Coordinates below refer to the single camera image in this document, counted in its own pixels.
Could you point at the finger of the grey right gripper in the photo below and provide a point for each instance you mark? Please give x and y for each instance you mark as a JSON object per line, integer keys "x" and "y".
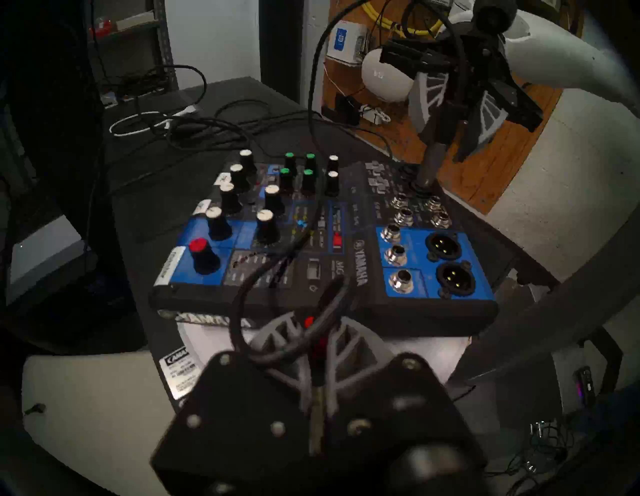
{"x": 492, "y": 117}
{"x": 427, "y": 95}

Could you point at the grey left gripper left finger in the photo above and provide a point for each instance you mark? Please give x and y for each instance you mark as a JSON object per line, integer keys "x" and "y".
{"x": 240, "y": 405}

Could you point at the white round plate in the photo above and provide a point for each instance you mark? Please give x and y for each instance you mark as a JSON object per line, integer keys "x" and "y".
{"x": 435, "y": 352}

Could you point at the white router blue label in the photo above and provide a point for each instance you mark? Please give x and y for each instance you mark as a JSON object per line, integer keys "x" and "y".
{"x": 347, "y": 42}

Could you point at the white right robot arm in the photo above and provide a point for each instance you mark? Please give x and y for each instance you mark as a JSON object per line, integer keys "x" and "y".
{"x": 560, "y": 55}

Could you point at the white oval device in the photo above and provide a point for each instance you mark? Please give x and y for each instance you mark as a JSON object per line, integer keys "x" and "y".
{"x": 385, "y": 80}

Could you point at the grey metal shelf unit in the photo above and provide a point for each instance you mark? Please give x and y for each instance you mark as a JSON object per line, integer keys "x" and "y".
{"x": 162, "y": 45}

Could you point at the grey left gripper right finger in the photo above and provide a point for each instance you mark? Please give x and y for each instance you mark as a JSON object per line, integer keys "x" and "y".
{"x": 390, "y": 400}

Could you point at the black and blue audio mixer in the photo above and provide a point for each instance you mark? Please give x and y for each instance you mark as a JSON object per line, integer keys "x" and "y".
{"x": 350, "y": 260}

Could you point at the small white power adapter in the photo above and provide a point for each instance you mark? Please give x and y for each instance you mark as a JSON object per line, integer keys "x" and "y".
{"x": 375, "y": 115}

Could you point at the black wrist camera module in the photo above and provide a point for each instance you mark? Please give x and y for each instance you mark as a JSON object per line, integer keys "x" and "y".
{"x": 495, "y": 14}

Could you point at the grey flat box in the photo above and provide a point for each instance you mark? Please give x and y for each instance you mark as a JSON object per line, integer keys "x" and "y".
{"x": 45, "y": 250}

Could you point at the large black foam panel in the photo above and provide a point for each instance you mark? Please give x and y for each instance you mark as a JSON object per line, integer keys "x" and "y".
{"x": 280, "y": 45}

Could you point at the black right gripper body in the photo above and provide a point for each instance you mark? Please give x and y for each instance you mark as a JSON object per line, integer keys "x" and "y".
{"x": 480, "y": 60}

